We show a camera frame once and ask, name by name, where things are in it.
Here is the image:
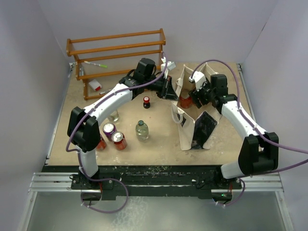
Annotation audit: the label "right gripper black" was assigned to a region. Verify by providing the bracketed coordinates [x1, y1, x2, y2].
[189, 77, 216, 108]

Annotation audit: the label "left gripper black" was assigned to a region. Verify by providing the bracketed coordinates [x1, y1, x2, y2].
[144, 75, 179, 101]

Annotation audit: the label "red cola can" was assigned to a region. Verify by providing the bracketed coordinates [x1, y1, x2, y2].
[180, 91, 193, 109]

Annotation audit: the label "cream canvas tote bag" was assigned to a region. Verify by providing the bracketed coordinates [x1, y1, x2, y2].
[171, 64, 222, 151]

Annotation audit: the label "clear bottle green cap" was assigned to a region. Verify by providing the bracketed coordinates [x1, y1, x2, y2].
[135, 120, 149, 141]
[107, 110, 119, 123]

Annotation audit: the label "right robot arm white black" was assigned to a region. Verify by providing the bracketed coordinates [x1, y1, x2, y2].
[189, 71, 279, 188]

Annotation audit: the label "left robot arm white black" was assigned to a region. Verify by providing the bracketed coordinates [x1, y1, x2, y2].
[67, 58, 179, 189]

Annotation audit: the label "red black stamp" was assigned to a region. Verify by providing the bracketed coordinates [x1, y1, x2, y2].
[143, 96, 151, 109]

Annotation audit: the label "purple soda can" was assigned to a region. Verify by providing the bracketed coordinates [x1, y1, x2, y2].
[103, 123, 117, 141]

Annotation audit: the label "green capped marker pen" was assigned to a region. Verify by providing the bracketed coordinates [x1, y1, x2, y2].
[84, 61, 108, 68]

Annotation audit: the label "white red eraser box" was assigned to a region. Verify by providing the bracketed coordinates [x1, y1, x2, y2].
[89, 79, 102, 91]

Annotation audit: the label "wooden shelf rack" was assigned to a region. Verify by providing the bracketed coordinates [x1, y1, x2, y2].
[66, 28, 166, 100]

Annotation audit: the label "grey metal clips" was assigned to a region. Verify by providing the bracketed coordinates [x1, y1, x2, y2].
[79, 67, 84, 76]

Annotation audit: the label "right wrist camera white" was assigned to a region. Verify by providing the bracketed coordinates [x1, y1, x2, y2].
[189, 71, 208, 91]

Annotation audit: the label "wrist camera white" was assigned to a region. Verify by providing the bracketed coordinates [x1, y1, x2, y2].
[189, 71, 208, 91]
[161, 57, 176, 76]

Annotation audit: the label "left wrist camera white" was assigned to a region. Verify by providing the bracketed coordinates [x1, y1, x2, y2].
[161, 57, 176, 76]

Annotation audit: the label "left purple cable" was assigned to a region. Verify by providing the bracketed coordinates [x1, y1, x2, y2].
[65, 51, 169, 214]

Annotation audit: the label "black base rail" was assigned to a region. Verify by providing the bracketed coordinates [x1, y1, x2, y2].
[69, 165, 242, 200]

